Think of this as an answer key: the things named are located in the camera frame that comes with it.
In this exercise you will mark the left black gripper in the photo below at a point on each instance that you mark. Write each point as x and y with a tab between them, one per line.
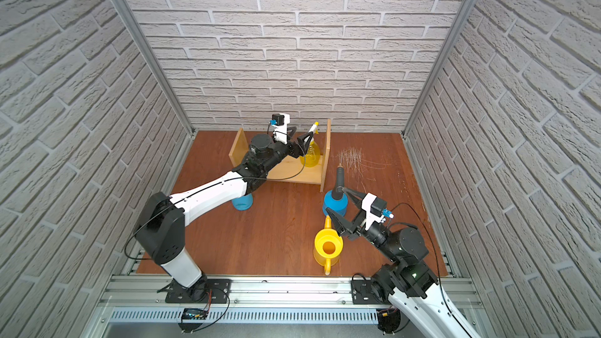
300	145

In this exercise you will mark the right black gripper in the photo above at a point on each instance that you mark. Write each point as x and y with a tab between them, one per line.
342	231

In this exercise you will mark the blue grey pressure sprayer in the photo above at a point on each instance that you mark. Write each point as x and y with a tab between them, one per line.
335	199

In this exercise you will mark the yellow spray bottle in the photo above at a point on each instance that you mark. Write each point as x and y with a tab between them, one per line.
313	156

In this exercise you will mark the wooden shelf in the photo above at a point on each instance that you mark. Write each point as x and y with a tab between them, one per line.
262	159

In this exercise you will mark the light blue pink spray bottle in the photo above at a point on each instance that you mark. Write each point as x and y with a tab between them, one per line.
243	203

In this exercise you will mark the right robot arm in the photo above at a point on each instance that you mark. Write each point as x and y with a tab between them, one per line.
407	283

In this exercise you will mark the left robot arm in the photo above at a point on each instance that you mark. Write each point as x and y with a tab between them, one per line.
162	223

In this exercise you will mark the yellow watering can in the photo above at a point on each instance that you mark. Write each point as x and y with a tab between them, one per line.
328	246

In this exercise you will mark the right round black connector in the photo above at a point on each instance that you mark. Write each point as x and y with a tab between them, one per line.
388	320

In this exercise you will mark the left green circuit board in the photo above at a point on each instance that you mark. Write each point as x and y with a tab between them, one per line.
194	314

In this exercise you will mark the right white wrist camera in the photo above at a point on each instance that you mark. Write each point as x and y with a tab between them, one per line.
375	209

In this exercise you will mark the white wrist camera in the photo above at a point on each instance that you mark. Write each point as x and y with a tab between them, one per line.
280	123
375	209

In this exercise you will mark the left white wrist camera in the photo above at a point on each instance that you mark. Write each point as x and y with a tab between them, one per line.
280	123

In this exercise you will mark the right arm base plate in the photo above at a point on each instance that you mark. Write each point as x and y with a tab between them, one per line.
363	293

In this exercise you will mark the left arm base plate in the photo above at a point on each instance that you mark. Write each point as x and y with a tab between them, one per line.
215	291

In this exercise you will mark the left corner aluminium post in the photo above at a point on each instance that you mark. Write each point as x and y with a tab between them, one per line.
134	29

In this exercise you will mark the corner aluminium post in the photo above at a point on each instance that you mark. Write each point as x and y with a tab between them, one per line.
134	29
449	42

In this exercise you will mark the aluminium front rail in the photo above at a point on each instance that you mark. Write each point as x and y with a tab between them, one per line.
244	291

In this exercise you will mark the right corner aluminium post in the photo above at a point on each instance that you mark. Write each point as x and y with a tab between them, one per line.
449	42

